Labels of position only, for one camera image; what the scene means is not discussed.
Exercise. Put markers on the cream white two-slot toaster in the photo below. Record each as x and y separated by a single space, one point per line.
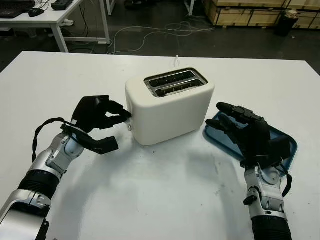
170 120

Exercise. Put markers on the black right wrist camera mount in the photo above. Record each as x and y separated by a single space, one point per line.
278 148

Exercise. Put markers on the black trash bin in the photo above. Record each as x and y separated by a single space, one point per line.
285 25

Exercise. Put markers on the white metal table frame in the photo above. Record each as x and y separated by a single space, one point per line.
109 6

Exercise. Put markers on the black computer mouse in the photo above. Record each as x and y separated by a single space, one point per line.
35 12

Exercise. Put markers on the white office desk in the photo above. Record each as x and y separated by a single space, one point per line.
52 16

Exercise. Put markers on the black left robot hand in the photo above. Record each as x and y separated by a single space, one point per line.
92 112

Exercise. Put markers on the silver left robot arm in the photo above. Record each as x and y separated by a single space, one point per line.
50 160

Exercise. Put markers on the black keyboard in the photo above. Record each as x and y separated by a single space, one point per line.
15 10

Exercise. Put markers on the black handheld device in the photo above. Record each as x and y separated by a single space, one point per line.
61 5

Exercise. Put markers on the white sneaker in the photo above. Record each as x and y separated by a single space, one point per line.
68 22

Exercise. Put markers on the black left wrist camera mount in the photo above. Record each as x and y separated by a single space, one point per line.
107 145

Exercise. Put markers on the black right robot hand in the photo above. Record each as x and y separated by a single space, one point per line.
255 135

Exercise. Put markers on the dark blue plastic tray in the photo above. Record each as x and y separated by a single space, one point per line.
220 140

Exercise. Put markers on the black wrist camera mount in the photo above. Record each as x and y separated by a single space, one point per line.
278 148
107 145

